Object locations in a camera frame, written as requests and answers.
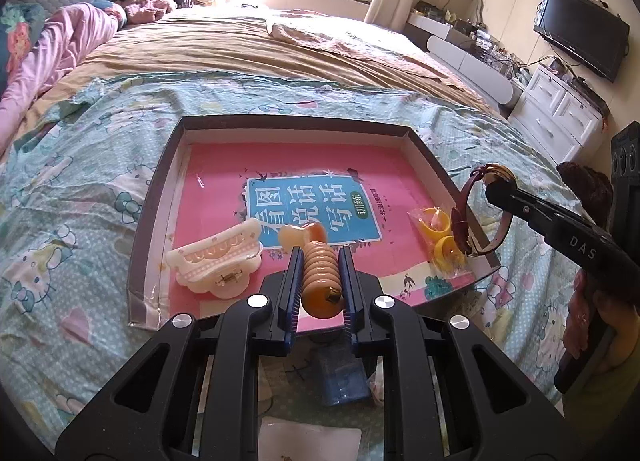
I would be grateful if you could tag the clear bag with earrings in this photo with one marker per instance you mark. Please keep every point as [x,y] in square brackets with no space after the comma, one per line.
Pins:
[310,438]

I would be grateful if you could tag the small blue box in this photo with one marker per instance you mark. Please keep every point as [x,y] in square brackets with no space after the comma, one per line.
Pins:
[340,381]

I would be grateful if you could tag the wavy frame mirror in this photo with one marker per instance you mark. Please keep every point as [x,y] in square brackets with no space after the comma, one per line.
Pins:
[467,3]

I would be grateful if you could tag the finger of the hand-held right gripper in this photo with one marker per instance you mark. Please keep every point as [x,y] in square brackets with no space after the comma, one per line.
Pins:
[520,203]

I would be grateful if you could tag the person's right hand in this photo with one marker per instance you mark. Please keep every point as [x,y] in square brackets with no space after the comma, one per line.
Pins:
[579,316]

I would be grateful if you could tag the person's green clothing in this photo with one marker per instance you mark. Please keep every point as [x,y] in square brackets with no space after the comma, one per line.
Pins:
[605,401]

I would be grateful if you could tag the dark cardboard tray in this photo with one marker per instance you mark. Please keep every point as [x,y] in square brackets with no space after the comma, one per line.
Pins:
[155,201]

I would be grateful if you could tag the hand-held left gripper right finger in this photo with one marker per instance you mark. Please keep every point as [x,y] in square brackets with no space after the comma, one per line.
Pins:
[348,291]

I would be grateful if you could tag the beige crumpled cloth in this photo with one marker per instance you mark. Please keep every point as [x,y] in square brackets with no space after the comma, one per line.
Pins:
[305,31]

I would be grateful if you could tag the cream pink hair claw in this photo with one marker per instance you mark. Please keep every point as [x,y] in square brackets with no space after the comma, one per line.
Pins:
[210,261]

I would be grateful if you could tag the long white grey cabinet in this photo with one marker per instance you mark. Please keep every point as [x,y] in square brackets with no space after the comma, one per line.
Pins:
[465,61]

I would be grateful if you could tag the dark brown fuzzy object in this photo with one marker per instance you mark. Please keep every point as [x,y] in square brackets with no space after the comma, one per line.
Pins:
[585,186]

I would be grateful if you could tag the brown blanket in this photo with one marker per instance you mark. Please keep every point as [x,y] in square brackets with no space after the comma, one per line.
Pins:
[225,56]

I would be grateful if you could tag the bagged yellow rings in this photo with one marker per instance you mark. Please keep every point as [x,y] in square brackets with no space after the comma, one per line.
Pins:
[435,228]

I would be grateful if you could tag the black flat television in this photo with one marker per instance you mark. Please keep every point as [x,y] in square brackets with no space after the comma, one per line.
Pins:
[580,33]

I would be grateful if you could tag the white drawer dresser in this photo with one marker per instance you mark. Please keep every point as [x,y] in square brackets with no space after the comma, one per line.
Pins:
[555,111]

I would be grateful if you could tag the black speaker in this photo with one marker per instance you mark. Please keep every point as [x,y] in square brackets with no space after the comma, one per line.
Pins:
[627,166]

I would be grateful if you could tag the pink quilt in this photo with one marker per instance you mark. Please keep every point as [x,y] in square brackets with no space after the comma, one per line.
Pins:
[60,46]

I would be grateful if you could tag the pink book with blue panel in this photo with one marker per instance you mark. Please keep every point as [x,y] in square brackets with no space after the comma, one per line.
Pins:
[215,176]

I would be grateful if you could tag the dark floral pillow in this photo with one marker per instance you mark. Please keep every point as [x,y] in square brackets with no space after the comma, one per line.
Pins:
[15,41]

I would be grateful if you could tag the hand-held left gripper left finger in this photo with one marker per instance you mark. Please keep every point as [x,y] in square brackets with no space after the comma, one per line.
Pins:
[295,291]

